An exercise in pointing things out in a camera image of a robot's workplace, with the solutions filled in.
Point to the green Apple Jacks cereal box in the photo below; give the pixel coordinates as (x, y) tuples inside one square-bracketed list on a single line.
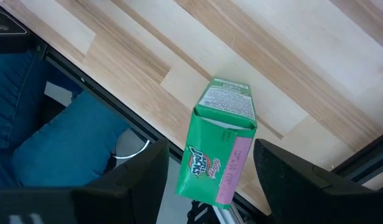
[(210, 161)]

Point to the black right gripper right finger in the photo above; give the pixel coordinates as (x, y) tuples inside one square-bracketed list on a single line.
[(297, 193)]

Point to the person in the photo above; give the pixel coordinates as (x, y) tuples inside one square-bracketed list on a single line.
[(70, 140)]

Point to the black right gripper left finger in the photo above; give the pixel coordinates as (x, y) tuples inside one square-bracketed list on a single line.
[(138, 193)]

